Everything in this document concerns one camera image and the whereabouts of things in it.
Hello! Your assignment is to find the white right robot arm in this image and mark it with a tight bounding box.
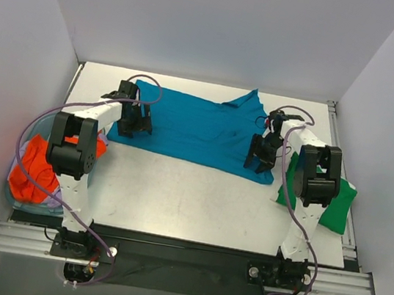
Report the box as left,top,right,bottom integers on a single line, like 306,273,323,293
244,106,343,285

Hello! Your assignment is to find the aluminium frame rail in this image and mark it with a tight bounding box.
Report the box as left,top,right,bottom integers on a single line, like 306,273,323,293
0,51,394,295

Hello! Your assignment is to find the lavender t shirt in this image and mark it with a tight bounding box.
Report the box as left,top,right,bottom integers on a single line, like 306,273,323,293
6,115,112,215

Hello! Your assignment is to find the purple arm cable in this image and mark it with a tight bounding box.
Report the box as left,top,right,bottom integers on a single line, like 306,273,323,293
0,57,166,293
249,103,343,295

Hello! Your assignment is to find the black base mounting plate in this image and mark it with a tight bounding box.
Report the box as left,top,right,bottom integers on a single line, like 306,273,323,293
49,225,314,295

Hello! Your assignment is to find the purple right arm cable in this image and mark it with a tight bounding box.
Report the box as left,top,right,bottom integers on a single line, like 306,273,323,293
249,103,343,295

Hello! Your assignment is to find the orange t shirt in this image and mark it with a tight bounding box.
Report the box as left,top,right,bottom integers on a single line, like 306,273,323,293
4,123,110,214

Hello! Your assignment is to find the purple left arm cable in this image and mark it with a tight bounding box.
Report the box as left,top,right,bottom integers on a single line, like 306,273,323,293
0,57,166,293

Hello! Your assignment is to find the clear blue plastic bin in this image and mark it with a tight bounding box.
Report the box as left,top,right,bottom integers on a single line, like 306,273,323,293
1,105,108,221

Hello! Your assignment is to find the teal blue t shirt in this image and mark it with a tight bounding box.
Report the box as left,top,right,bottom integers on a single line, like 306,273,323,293
107,88,274,185

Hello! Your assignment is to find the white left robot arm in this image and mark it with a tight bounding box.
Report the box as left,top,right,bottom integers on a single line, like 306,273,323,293
45,78,153,258

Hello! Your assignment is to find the green folded t shirt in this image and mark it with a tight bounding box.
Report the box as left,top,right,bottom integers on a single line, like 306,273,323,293
285,153,357,235

